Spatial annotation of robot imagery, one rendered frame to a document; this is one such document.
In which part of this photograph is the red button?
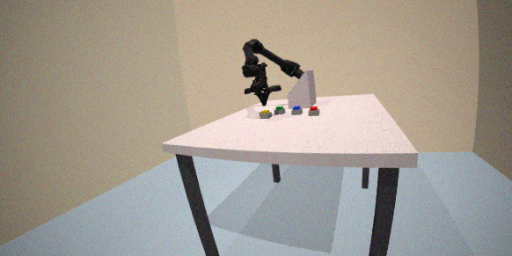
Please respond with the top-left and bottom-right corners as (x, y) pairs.
(308, 106), (320, 116)

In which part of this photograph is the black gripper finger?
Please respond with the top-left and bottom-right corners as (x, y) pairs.
(254, 92), (264, 106)
(262, 92), (271, 106)

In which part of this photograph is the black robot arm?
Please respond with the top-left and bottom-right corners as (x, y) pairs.
(241, 39), (304, 92)

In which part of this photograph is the yellow button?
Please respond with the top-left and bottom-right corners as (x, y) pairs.
(260, 110), (272, 119)

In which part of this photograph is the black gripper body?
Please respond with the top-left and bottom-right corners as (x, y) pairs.
(245, 75), (282, 94)

